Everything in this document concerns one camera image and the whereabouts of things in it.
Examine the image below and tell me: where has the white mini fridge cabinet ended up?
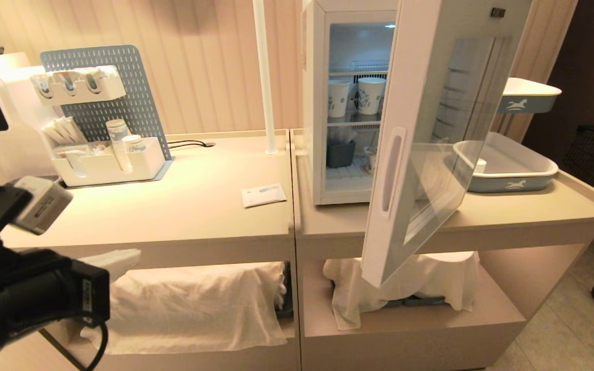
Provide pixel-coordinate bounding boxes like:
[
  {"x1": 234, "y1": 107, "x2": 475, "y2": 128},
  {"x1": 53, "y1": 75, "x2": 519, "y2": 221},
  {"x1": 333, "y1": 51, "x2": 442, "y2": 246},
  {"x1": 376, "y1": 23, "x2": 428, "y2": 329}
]
[{"x1": 301, "y1": 0, "x2": 401, "y2": 206}]

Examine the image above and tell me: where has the beige counter cabinet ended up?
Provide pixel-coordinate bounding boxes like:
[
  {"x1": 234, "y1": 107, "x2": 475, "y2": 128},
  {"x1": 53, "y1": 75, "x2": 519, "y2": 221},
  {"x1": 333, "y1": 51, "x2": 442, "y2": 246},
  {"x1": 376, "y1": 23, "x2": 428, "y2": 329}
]
[{"x1": 0, "y1": 129, "x2": 300, "y2": 371}]

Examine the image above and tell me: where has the white organizer box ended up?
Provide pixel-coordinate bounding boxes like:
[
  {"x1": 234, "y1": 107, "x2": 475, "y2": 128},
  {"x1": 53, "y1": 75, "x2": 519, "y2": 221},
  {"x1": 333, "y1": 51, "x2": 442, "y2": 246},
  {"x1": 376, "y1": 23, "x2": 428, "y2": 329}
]
[{"x1": 52, "y1": 137, "x2": 167, "y2": 188}]

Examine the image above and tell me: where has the large white cloth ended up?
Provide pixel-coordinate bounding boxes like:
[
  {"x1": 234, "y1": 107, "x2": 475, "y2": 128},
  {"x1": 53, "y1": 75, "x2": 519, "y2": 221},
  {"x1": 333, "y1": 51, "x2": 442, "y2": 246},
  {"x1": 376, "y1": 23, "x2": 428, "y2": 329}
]
[{"x1": 80, "y1": 261, "x2": 288, "y2": 355}]

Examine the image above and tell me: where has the small lidded paper cup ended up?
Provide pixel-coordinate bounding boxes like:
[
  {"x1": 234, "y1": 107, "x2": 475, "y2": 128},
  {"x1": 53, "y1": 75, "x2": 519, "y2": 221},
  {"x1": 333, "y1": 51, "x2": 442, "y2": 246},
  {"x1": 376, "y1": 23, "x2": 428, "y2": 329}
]
[{"x1": 122, "y1": 134, "x2": 146, "y2": 154}]

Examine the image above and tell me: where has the paper cup stack sleeve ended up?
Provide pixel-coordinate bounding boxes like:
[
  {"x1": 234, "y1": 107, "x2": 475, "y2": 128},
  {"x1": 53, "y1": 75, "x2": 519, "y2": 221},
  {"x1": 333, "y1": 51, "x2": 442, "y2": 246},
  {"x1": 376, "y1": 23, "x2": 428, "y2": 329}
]
[{"x1": 106, "y1": 119, "x2": 134, "y2": 174}]

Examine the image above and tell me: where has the white stick sachets bundle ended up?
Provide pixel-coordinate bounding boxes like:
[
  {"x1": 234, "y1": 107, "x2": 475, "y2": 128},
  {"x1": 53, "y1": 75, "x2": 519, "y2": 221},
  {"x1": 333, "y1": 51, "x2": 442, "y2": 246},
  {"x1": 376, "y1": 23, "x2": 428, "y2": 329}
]
[{"x1": 42, "y1": 116, "x2": 89, "y2": 146}]

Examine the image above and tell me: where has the blue grey pegboard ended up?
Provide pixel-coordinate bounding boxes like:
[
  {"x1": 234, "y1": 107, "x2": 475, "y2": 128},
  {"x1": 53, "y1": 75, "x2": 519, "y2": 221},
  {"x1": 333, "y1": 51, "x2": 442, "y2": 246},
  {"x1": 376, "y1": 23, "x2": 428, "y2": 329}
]
[{"x1": 40, "y1": 45, "x2": 175, "y2": 182}]

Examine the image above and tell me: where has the flat white sachet packet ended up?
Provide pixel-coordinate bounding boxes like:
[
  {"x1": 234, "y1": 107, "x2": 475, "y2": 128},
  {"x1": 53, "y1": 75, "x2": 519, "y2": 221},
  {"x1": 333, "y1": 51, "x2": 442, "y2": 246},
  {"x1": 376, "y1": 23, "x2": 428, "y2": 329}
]
[{"x1": 241, "y1": 183, "x2": 287, "y2": 208}]

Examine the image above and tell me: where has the white water dispenser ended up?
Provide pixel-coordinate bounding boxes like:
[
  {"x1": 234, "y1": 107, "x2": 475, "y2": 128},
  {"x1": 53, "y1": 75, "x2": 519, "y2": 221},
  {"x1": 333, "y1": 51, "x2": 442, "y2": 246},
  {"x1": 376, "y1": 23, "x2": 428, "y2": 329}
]
[{"x1": 0, "y1": 52, "x2": 63, "y2": 181}]

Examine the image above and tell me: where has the white capsule holder shelf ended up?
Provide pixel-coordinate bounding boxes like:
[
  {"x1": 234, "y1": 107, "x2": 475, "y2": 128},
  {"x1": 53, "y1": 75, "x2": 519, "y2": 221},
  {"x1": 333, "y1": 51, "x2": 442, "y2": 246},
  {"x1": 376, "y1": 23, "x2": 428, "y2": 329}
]
[{"x1": 30, "y1": 65, "x2": 127, "y2": 107}]

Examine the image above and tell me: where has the white support pole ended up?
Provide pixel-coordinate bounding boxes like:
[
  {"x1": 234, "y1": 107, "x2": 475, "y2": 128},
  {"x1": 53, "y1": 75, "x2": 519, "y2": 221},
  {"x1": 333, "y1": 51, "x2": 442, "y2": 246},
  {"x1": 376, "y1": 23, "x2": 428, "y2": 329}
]
[{"x1": 253, "y1": 0, "x2": 279, "y2": 155}]

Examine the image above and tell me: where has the small white cloth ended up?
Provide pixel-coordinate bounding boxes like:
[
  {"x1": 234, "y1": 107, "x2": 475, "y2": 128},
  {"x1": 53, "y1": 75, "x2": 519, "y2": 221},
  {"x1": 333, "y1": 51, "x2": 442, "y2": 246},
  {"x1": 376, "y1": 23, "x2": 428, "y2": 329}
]
[{"x1": 323, "y1": 251, "x2": 482, "y2": 331}]

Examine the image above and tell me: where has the dark storage container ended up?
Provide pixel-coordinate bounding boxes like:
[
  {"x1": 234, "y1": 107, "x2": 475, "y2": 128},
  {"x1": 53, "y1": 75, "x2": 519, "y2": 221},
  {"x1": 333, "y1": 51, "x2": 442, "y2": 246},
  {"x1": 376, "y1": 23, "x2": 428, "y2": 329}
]
[{"x1": 326, "y1": 140, "x2": 356, "y2": 168}]

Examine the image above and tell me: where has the printed paper cup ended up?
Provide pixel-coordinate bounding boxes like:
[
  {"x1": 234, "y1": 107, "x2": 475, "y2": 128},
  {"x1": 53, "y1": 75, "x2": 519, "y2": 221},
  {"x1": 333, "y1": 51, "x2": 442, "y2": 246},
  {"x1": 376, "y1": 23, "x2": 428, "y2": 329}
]
[
  {"x1": 356, "y1": 77, "x2": 386, "y2": 115},
  {"x1": 328, "y1": 79, "x2": 352, "y2": 118}
]

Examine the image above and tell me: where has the dark blue tray stack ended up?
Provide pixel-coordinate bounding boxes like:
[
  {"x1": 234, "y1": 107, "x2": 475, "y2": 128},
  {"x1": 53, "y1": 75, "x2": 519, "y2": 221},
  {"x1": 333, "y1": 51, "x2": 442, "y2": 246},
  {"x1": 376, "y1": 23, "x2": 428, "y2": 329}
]
[{"x1": 385, "y1": 294, "x2": 447, "y2": 308}]

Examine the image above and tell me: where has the blue white horse tray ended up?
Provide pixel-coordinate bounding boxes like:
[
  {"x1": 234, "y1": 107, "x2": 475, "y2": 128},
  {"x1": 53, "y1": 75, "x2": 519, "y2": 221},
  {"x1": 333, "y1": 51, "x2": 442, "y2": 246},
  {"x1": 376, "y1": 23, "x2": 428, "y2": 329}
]
[
  {"x1": 496, "y1": 77, "x2": 562, "y2": 114},
  {"x1": 453, "y1": 131, "x2": 559, "y2": 194}
]

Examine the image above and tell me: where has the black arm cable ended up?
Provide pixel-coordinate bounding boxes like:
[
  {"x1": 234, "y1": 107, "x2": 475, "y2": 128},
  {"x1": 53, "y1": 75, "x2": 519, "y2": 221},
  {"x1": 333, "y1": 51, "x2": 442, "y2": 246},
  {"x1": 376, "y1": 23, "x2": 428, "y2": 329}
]
[{"x1": 70, "y1": 317, "x2": 110, "y2": 371}]

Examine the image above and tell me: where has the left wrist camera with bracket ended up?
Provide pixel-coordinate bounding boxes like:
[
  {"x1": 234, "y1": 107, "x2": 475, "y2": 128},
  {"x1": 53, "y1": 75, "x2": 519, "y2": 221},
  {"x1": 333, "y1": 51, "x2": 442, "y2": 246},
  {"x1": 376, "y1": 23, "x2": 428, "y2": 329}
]
[{"x1": 0, "y1": 176, "x2": 73, "y2": 289}]

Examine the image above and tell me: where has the black table cable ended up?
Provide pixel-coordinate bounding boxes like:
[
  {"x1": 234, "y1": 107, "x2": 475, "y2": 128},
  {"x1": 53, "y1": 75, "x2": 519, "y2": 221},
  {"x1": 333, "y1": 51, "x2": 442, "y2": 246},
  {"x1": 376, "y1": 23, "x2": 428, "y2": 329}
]
[{"x1": 167, "y1": 140, "x2": 216, "y2": 150}]

